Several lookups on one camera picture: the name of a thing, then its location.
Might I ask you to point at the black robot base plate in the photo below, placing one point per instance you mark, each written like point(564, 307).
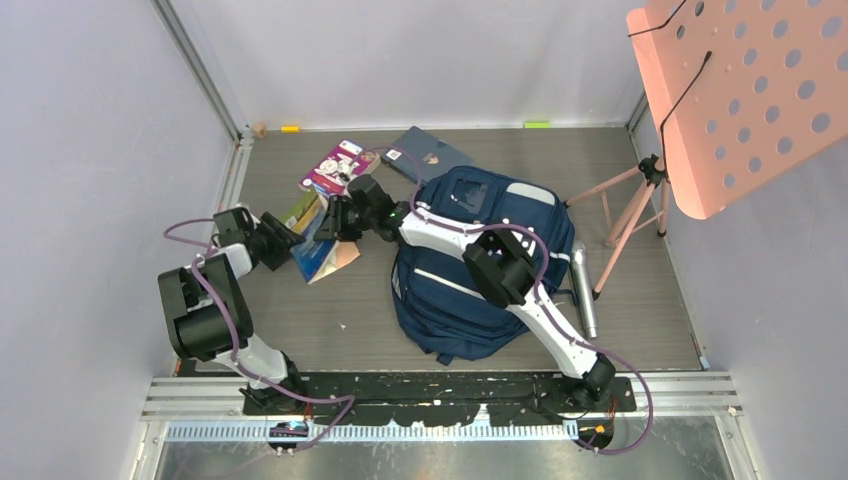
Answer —
point(438, 399)

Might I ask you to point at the navy blue backpack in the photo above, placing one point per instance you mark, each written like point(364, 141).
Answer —
point(484, 272)

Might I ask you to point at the small wooden cube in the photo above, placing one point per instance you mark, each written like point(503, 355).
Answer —
point(259, 130)

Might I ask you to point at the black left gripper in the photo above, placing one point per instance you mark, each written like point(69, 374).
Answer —
point(285, 240)

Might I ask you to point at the silver metal cylinder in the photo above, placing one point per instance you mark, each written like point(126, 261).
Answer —
point(583, 289)

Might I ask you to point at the aluminium frame rail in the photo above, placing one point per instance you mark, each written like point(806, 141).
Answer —
point(180, 36)

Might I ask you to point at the green tape piece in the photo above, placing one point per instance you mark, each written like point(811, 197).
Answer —
point(536, 125)

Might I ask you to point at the dark blue notebook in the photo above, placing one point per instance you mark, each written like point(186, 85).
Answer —
point(419, 156)

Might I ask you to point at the purple cartoon book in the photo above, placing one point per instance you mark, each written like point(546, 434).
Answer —
point(343, 163)

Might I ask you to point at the blue green landscape book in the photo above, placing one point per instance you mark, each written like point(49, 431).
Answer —
point(316, 259)

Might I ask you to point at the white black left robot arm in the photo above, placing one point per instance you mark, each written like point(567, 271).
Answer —
point(207, 316)

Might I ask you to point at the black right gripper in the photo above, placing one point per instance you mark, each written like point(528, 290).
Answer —
point(332, 225)

